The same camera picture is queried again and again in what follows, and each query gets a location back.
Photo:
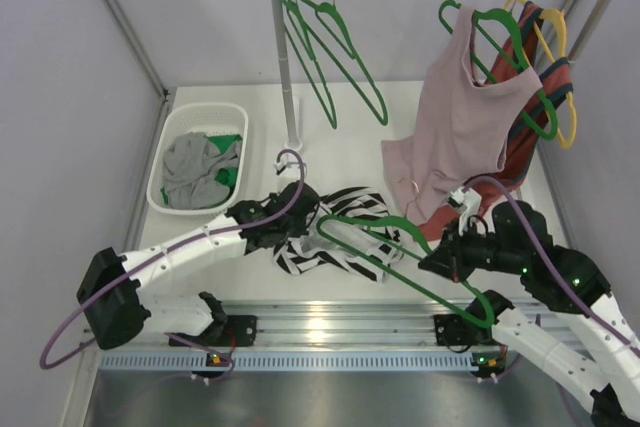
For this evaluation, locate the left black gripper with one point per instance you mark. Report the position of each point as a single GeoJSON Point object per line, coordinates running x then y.
{"type": "Point", "coordinates": [279, 239]}

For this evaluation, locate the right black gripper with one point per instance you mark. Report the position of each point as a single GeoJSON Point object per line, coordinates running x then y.
{"type": "Point", "coordinates": [448, 256]}

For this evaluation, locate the black white striped tank top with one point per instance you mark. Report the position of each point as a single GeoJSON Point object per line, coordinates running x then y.
{"type": "Point", "coordinates": [298, 256]}

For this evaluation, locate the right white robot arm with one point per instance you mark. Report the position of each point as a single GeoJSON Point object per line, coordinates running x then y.
{"type": "Point", "coordinates": [605, 378]}

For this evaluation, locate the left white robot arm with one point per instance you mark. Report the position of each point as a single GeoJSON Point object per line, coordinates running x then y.
{"type": "Point", "coordinates": [134, 293]}

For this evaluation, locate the pink tank top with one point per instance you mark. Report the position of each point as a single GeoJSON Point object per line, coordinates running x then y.
{"type": "Point", "coordinates": [460, 131]}

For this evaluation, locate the rust red tank top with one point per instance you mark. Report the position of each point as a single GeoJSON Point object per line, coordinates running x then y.
{"type": "Point", "coordinates": [556, 81]}

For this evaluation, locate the yellow hanger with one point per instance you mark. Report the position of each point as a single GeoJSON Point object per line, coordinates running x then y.
{"type": "Point", "coordinates": [557, 19]}

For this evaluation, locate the green cloth in basket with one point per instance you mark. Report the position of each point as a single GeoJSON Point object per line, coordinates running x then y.
{"type": "Point", "coordinates": [227, 147]}

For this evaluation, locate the white plastic laundry basket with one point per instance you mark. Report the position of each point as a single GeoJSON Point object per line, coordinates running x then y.
{"type": "Point", "coordinates": [197, 168]}

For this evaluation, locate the grey cloth in basket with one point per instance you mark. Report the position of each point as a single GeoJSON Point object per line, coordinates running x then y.
{"type": "Point", "coordinates": [190, 172]}

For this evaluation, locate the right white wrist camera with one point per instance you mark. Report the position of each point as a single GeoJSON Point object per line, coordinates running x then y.
{"type": "Point", "coordinates": [466, 202]}

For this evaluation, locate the aluminium mounting rail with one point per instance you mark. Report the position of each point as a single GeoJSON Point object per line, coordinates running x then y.
{"type": "Point", "coordinates": [342, 325]}

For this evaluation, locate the slotted grey cable duct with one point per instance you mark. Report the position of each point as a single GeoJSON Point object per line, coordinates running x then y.
{"type": "Point", "coordinates": [299, 361]}

